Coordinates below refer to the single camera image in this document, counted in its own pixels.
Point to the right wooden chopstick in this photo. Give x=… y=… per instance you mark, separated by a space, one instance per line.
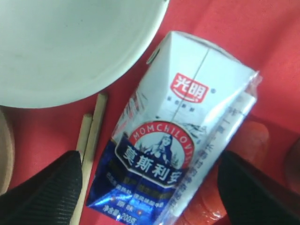
x=97 y=118

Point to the blue white milk carton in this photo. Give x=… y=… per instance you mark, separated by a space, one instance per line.
x=189 y=104

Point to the white ceramic floral bowl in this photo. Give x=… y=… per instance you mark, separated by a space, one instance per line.
x=54 y=52

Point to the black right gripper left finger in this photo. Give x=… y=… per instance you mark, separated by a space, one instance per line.
x=47 y=198

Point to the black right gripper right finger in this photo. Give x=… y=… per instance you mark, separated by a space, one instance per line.
x=250 y=197

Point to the brown wooden plate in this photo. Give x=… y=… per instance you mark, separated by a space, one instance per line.
x=7 y=153

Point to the stainless steel cup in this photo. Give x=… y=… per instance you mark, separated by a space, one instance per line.
x=292 y=167

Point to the red tablecloth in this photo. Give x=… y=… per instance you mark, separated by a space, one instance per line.
x=263 y=34

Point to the red grilled sausage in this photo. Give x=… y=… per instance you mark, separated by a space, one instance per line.
x=206 y=208

